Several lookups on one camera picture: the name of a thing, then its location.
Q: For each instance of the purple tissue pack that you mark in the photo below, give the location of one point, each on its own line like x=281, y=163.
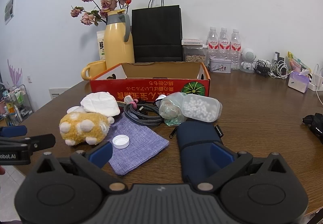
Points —
x=298, y=81

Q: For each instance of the red cardboard box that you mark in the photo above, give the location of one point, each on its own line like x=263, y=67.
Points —
x=147, y=81

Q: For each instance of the white board on floor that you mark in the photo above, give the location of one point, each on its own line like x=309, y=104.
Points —
x=55, y=92

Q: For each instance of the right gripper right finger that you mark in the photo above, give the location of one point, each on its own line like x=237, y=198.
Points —
x=231, y=166

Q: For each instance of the colourful snack packet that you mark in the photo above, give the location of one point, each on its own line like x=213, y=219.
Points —
x=296, y=64

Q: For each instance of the white bottle cap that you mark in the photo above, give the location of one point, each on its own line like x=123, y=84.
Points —
x=121, y=141

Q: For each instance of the white power adapter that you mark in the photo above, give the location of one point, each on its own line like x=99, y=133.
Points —
x=316, y=79

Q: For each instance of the water bottle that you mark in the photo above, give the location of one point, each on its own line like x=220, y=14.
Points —
x=235, y=49
x=212, y=44
x=224, y=44

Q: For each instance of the yellow plush toy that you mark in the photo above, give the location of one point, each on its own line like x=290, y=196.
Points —
x=77, y=127

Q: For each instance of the white milk carton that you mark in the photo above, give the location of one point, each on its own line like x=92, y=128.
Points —
x=100, y=37

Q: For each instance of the navy blue pouch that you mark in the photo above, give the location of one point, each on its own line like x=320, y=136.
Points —
x=194, y=140

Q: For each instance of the black paper bag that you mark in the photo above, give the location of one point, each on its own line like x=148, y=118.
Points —
x=157, y=33

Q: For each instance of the wire storage cart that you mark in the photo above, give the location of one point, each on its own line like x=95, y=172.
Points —
x=17, y=105

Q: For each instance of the purple fabric pouch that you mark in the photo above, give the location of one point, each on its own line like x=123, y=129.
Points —
x=144, y=144

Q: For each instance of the water bottle right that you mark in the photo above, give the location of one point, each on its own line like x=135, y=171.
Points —
x=235, y=49

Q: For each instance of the yellow ceramic mug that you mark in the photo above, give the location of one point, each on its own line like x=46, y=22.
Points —
x=93, y=69

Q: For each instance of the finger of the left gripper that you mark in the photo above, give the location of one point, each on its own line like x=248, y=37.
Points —
x=26, y=144
x=13, y=131

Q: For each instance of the purple coral decoration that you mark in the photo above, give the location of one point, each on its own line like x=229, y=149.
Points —
x=15, y=74

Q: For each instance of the yellow thermos jug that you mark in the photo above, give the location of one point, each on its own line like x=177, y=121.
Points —
x=118, y=43

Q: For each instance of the clear seed container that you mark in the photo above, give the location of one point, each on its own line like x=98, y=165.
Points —
x=194, y=51

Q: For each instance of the person left hand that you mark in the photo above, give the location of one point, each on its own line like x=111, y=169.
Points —
x=2, y=170

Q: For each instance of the water bottle middle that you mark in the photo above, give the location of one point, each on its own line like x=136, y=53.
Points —
x=224, y=44

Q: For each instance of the water bottle left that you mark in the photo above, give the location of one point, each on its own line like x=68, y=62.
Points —
x=212, y=44

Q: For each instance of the small decorated tin box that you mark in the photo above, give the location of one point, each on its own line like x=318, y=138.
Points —
x=219, y=65

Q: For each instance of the wall picture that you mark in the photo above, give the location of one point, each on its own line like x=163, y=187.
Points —
x=9, y=11

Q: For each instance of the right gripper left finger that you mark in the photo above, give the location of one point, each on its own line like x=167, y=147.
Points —
x=90, y=163

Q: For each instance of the clear plastic bag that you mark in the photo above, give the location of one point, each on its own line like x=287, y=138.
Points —
x=170, y=108

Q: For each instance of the white robot figurine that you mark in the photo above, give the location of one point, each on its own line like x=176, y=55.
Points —
x=248, y=56

